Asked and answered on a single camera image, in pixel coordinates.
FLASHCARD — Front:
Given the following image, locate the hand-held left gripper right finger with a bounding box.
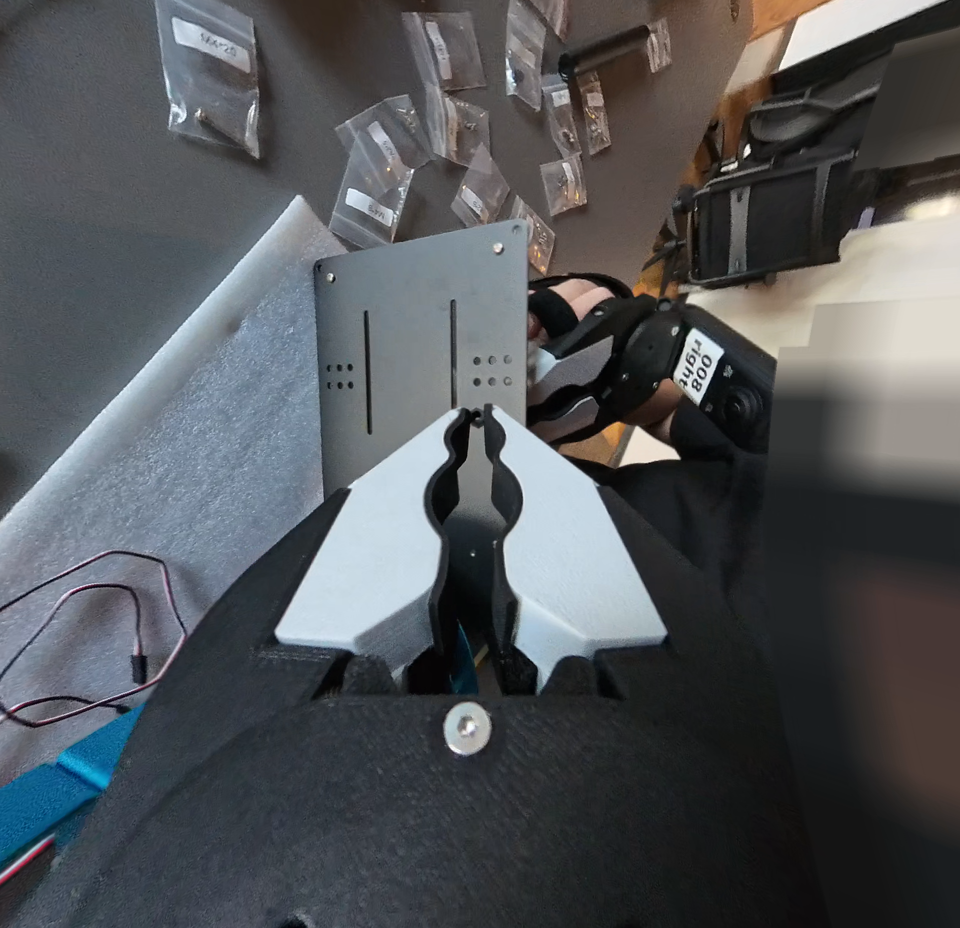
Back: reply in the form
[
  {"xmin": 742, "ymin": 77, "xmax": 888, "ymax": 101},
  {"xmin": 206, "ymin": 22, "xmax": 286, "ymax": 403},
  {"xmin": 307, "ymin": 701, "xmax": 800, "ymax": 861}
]
[{"xmin": 481, "ymin": 404, "xmax": 670, "ymax": 680}]

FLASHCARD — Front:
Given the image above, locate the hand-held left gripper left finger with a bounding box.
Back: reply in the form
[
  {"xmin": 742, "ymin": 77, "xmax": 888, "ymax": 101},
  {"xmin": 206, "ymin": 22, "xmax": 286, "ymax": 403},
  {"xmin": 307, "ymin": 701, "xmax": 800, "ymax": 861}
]
[{"xmin": 273, "ymin": 407, "xmax": 475, "ymax": 672}]

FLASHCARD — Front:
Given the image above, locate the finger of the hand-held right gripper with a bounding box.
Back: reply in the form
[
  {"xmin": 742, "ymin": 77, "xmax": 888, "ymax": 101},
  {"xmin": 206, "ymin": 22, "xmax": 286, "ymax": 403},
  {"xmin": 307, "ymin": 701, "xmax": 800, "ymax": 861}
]
[
  {"xmin": 532, "ymin": 337, "xmax": 625, "ymax": 409},
  {"xmin": 527, "ymin": 397, "xmax": 610, "ymax": 446}
]

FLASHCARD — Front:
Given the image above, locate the black triangular base plate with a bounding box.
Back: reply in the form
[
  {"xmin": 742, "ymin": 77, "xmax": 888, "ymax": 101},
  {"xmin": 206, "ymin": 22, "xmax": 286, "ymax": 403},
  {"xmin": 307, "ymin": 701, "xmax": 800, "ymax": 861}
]
[{"xmin": 313, "ymin": 221, "xmax": 535, "ymax": 647}]

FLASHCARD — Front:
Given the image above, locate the blue toy robot arm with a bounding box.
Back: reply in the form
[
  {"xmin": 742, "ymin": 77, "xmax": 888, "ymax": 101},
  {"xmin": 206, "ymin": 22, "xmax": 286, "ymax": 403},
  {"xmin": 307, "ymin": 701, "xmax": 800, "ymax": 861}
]
[{"xmin": 0, "ymin": 619, "xmax": 480, "ymax": 882}]

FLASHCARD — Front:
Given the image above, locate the person's right hand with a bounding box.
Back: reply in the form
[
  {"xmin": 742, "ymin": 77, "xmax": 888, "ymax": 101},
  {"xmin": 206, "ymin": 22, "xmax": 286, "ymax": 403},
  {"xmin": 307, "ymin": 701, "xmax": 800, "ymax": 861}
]
[{"xmin": 561, "ymin": 281, "xmax": 607, "ymax": 320}]

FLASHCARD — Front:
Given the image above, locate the person's black clothing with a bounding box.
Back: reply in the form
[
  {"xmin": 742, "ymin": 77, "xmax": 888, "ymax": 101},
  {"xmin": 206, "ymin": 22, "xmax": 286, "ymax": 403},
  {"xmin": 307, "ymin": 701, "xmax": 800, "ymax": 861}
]
[{"xmin": 592, "ymin": 410, "xmax": 781, "ymax": 719}]

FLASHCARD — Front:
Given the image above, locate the black backpack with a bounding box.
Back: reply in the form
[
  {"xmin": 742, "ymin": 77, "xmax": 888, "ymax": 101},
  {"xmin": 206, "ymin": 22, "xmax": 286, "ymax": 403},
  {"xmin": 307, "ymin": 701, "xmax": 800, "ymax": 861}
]
[{"xmin": 686, "ymin": 80, "xmax": 860, "ymax": 287}]

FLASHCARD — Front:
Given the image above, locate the white foam sheet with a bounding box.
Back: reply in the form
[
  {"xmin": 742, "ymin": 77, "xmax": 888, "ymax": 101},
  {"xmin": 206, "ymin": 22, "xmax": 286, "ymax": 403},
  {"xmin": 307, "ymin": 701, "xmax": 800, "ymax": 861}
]
[{"xmin": 0, "ymin": 195, "xmax": 354, "ymax": 786}]

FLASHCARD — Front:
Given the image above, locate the group of small clear bags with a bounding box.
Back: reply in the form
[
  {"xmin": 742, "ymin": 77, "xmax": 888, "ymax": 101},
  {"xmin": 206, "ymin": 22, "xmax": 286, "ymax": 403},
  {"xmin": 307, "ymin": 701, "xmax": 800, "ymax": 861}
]
[{"xmin": 150, "ymin": 0, "xmax": 672, "ymax": 276}]

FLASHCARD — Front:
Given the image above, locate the red black servo wire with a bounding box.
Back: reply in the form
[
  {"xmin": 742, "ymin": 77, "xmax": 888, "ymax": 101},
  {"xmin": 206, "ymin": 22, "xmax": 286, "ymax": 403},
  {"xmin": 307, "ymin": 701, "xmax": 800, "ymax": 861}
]
[
  {"xmin": 0, "ymin": 551, "xmax": 189, "ymax": 728},
  {"xmin": 0, "ymin": 583, "xmax": 147, "ymax": 685}
]

